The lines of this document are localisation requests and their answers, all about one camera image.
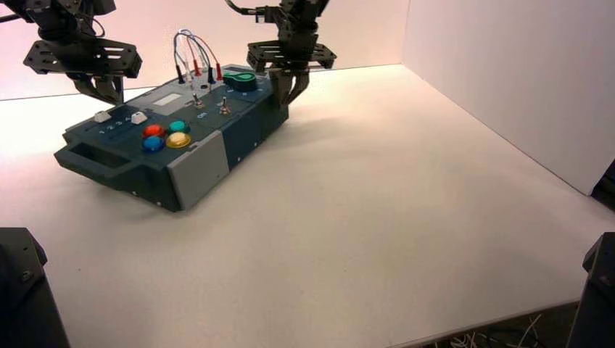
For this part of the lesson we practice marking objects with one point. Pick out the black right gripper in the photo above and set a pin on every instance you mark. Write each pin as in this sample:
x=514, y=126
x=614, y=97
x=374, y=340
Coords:
x=293, y=53

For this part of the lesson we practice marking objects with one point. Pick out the dark teal and grey control box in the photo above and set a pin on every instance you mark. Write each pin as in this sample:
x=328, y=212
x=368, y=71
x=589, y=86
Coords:
x=197, y=168

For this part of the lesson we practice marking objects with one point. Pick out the black arm base block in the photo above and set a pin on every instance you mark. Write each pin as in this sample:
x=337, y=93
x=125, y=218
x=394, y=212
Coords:
x=24, y=298
x=595, y=298

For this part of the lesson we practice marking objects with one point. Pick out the blue round push button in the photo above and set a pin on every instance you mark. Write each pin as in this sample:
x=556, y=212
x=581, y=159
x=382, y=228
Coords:
x=153, y=144

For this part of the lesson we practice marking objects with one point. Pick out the metal toggle switch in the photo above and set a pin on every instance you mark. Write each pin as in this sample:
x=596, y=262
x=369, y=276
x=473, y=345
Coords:
x=197, y=102
x=224, y=107

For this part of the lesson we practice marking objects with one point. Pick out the red round push button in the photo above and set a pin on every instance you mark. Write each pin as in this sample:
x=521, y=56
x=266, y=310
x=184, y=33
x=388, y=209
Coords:
x=153, y=130

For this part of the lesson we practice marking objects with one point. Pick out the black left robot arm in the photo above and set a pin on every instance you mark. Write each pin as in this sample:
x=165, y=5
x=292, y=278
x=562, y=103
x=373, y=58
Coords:
x=57, y=12

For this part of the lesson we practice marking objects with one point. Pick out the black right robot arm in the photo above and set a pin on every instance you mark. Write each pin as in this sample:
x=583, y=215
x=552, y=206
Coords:
x=302, y=9

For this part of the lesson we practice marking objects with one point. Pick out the yellow round push button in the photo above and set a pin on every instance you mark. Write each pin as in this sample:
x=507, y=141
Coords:
x=178, y=140

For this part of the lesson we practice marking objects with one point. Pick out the dark rotary knob green pointer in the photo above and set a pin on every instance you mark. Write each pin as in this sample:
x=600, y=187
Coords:
x=240, y=82

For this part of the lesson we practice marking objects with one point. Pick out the white slider knob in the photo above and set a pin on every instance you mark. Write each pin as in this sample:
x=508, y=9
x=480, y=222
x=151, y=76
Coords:
x=102, y=116
x=139, y=117

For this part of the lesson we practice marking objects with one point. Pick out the green round push button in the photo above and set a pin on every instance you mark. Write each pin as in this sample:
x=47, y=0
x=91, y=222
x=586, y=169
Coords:
x=178, y=127

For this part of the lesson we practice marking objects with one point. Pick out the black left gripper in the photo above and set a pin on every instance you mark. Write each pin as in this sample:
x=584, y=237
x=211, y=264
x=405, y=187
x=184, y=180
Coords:
x=86, y=57

